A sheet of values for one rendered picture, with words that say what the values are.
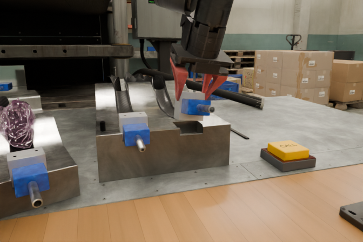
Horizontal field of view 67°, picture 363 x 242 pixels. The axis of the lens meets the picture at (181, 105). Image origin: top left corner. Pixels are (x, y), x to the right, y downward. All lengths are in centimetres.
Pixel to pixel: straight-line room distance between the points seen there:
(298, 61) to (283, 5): 445
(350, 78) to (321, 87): 61
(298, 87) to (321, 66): 47
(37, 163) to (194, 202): 25
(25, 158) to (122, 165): 16
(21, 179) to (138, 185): 19
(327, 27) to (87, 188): 917
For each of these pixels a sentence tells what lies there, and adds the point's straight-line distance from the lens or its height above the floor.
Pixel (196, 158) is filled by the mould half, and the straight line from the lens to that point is 56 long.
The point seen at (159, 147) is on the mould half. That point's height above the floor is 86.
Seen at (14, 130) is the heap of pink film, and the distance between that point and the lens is 61.
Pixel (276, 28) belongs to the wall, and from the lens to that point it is 849.
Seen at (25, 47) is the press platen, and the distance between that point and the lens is 132.
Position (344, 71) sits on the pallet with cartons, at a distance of 503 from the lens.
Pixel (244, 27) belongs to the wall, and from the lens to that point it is 802.
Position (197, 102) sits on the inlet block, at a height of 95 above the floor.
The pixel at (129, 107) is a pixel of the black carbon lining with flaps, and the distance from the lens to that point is 72.
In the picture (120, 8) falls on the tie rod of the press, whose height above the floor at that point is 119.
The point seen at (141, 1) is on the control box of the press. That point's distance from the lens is 138.
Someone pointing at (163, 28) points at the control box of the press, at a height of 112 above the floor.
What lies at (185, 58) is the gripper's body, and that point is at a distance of 46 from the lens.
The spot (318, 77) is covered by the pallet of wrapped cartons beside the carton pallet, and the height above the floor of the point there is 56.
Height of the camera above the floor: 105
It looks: 13 degrees down
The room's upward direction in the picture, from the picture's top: straight up
